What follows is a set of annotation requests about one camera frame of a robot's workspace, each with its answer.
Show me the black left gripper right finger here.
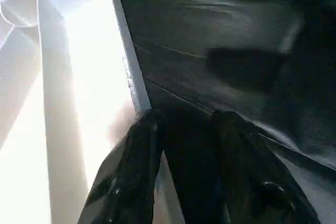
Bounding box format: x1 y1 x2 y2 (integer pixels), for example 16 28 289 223
162 110 322 224

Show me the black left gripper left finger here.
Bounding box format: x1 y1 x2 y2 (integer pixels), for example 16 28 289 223
78 109 169 224

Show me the white plastic table top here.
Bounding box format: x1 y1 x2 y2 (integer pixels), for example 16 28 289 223
0 0 185 224

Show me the black work mat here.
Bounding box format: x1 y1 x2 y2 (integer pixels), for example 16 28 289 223
117 0 336 224

